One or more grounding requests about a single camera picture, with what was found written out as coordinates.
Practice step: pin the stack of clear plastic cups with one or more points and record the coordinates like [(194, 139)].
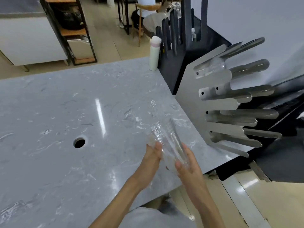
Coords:
[(169, 142)]

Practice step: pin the black bag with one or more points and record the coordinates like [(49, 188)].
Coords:
[(135, 18)]

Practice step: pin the person's left thumb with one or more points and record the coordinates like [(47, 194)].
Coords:
[(158, 150)]

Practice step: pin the white cabinet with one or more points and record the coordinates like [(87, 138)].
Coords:
[(28, 40)]

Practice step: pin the black cup dispenser rack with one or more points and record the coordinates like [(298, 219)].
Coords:
[(180, 59)]

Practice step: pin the black metal shelf unit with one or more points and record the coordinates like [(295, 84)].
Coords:
[(71, 47)]

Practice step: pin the person's right forearm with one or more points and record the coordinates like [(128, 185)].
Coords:
[(206, 211)]

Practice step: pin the person's left hand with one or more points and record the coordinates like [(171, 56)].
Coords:
[(149, 167)]

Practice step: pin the black machine housing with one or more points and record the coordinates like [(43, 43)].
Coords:
[(280, 144)]

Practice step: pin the person's right hand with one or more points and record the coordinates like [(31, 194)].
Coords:
[(192, 175)]

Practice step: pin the silver metal cup dispenser rack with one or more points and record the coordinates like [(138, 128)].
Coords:
[(213, 111)]

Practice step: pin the wooden chair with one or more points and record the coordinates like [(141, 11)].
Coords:
[(139, 30)]

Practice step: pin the clear plastic cup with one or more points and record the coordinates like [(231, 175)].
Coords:
[(216, 64)]

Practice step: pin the white insulated bottle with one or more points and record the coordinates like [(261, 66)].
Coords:
[(154, 54)]

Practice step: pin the black table frame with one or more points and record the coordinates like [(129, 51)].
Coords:
[(124, 14)]

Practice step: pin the person's grey shirt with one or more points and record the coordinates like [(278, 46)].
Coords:
[(156, 218)]

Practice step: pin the person's right thumb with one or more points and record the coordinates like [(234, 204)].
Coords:
[(180, 166)]

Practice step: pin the person's left forearm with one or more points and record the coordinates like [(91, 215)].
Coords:
[(118, 204)]

